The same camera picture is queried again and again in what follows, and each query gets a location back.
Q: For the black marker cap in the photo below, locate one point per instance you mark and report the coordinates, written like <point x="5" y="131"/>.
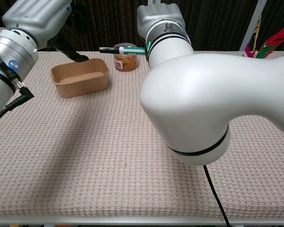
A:
<point x="109" y="49"/>

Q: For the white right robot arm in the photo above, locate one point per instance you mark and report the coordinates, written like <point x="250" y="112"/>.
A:
<point x="203" y="94"/>

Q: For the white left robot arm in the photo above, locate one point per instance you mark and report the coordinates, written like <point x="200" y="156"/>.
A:
<point x="9" y="54"/>

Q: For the white table edge rail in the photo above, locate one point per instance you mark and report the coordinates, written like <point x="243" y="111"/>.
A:
<point x="109" y="220"/>

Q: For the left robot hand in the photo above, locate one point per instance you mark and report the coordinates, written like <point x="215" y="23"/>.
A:
<point x="38" y="19"/>

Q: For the dark ribbed curtain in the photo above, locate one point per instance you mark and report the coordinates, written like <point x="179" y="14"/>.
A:
<point x="104" y="23"/>

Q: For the clear jar of rubber bands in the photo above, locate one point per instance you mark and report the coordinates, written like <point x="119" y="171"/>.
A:
<point x="125" y="63"/>

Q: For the white frame post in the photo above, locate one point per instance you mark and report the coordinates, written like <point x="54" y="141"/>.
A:
<point x="253" y="26"/>
<point x="154" y="2"/>

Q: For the green white marker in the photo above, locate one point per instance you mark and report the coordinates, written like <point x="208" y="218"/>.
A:
<point x="132" y="50"/>

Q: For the beige woven table cloth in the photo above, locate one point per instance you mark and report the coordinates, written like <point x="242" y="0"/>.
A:
<point x="97" y="153"/>

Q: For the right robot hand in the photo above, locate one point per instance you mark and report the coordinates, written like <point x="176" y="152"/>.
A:
<point x="158" y="13"/>

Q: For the colourful feather shuttlecock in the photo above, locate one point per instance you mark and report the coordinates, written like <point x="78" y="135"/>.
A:
<point x="274" y="41"/>

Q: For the brown paper box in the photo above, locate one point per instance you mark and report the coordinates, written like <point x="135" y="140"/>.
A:
<point x="82" y="82"/>

